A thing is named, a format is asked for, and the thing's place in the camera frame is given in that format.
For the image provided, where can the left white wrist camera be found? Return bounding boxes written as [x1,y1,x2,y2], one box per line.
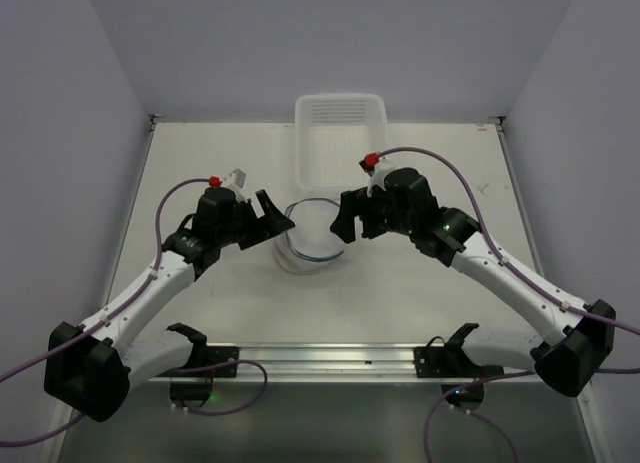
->
[208,168,246,202]

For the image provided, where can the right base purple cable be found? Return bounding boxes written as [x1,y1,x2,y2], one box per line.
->
[423,372,519,463]

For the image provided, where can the aluminium front rail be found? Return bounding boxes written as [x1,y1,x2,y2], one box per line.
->
[149,345,551,384]

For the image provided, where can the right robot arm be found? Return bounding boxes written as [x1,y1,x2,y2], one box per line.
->
[330,168,616,397]

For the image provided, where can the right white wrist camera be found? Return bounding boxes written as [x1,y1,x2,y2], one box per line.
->
[359,153,396,197]

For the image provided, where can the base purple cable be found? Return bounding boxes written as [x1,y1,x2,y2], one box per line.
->
[423,372,519,463]
[172,360,269,416]

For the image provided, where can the white plastic basket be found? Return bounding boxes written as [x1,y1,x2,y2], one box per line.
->
[294,93,391,197]

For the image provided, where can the white mesh laundry bag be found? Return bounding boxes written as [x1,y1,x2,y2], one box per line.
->
[273,197,345,275]

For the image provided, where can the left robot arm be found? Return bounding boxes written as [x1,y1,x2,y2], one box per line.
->
[44,188,295,422]

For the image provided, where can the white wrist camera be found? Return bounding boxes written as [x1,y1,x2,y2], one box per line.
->
[208,168,246,202]
[359,153,396,197]

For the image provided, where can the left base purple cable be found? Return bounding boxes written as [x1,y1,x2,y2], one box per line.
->
[172,360,269,416]

